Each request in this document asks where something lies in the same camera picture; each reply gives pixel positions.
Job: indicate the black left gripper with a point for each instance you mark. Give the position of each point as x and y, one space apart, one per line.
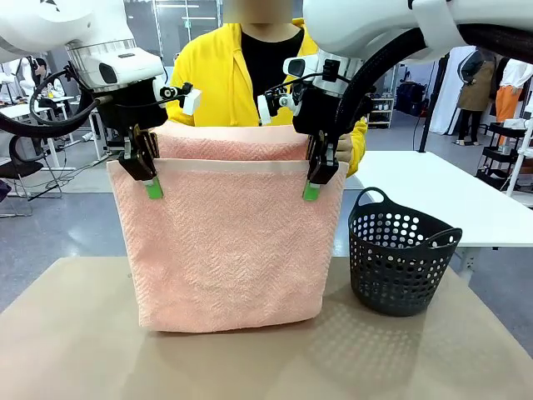
129 110

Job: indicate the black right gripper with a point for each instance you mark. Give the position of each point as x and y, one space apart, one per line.
316 112

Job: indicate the pink terry towel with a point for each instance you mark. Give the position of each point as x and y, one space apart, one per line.
229 250

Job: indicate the dark perforated plastic basket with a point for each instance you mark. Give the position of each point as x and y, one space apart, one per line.
395 291

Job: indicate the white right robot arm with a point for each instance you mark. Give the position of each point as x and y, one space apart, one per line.
354 21

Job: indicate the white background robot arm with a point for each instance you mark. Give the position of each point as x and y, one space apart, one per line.
23 77

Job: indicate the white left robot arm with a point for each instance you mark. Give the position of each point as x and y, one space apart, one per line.
50 16

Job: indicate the person's left forearm yellow sleeve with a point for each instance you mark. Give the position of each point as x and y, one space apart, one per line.
359 141

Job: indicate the person's left hand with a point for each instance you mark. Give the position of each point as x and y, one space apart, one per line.
345 148

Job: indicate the white shoe shelf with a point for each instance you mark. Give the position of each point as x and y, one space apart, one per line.
381 114

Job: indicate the person in yellow hoodie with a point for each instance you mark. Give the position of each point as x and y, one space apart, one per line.
208 62

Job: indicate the black luggage bag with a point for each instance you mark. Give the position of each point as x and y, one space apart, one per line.
412 93

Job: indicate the large white table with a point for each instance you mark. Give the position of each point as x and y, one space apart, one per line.
437 187

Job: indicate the black office chair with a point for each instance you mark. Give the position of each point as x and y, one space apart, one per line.
16 168

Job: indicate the white desk with clutter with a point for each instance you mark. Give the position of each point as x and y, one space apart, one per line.
16 111

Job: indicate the seated person black white jacket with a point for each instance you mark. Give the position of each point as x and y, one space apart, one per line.
41 68

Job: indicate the tall white reflector panel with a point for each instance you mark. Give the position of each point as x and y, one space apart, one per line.
451 91

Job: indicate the figure in brown apron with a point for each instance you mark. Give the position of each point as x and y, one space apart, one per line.
476 91

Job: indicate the black utility cart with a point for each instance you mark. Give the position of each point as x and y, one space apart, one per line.
497 156

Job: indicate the figure in orange trousers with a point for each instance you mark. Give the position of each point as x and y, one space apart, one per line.
510 102

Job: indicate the white metal rack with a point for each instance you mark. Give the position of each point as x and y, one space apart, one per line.
520 158

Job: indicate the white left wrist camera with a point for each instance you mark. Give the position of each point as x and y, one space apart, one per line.
192 102

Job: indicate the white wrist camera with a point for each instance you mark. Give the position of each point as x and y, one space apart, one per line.
264 110
192 102

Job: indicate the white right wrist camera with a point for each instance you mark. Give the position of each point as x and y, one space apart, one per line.
264 110

